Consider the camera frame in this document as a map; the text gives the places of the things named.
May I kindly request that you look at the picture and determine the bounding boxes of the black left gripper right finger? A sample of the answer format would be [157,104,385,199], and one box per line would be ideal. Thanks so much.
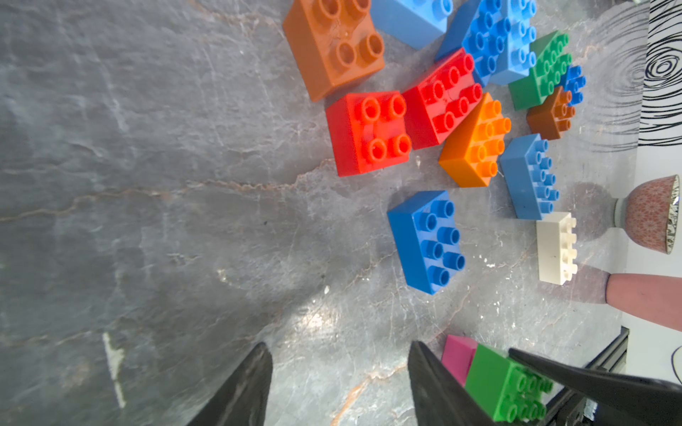
[408,341,495,426]

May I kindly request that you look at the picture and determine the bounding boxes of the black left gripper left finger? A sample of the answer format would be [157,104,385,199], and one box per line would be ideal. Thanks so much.
[188,342,274,426]

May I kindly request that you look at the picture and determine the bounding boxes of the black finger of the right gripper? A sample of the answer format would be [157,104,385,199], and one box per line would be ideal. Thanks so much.
[508,348,681,425]

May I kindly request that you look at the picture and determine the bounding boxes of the magenta lego brick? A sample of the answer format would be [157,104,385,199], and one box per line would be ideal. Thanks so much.
[442,335,479,386]

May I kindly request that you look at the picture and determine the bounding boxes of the green lego brick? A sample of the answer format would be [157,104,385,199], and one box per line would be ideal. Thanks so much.
[508,31,573,111]
[465,344,553,422]

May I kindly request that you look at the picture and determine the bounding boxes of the orange lego brick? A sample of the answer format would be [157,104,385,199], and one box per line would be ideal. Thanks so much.
[439,92,512,187]

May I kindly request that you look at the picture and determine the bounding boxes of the white lego brick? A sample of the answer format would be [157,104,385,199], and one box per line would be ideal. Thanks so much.
[536,211,577,285]

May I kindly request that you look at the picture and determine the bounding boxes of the medium blue lego brick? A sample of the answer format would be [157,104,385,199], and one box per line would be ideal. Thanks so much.
[498,133,559,220]

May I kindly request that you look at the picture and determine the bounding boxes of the small red lego brick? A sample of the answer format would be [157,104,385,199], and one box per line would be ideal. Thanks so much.
[326,92,412,177]

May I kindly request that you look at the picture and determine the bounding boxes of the small brown lego brick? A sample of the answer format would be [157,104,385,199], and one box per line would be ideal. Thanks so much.
[527,86,575,140]

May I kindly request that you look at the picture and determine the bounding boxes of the red lego brick long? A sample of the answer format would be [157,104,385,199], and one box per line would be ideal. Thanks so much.
[402,48,483,150]

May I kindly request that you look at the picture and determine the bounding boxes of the small blue lego brick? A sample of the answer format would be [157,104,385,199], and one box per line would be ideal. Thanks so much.
[559,66,587,106]

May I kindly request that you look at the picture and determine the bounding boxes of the blue lego brick stacked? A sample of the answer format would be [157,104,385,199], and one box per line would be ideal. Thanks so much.
[434,0,511,87]

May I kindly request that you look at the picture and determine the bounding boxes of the light blue long lego brick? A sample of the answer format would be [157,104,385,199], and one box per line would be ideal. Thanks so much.
[371,0,454,50]

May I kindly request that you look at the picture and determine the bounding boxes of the pink plastic cup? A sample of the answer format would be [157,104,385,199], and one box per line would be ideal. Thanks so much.
[606,273,681,331]

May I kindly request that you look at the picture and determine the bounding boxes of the patterned ceramic bowl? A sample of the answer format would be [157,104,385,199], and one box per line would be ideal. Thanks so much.
[614,175,680,255]

